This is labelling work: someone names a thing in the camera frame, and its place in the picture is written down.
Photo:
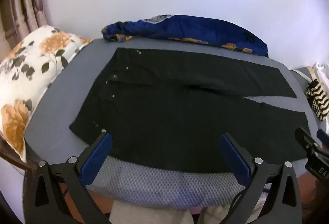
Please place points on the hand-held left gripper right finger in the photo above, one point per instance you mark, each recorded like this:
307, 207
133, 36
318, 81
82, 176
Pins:
234, 158

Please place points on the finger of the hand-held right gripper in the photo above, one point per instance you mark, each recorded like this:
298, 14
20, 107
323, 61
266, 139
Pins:
323, 136
305, 137

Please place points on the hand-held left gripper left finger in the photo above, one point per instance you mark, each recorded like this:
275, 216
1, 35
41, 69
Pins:
97, 155

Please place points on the black pants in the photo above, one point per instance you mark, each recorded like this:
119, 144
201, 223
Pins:
180, 100

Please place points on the black and cream striped bag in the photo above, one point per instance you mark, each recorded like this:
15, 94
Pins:
318, 99

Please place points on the grey mesh mattress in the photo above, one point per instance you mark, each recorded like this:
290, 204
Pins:
144, 182

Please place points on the white cloth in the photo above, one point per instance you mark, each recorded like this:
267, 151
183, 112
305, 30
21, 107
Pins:
322, 69

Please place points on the person's legs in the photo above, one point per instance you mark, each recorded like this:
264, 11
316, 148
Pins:
151, 215

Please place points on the white floral pillow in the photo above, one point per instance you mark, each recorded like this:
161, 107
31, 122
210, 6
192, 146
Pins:
28, 72

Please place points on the blue floral blanket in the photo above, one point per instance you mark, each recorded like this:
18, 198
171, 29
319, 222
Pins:
195, 28

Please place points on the beige pleated curtain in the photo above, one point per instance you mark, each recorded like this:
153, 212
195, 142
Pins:
23, 3

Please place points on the wooden bed frame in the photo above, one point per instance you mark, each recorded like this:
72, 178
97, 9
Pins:
12, 155

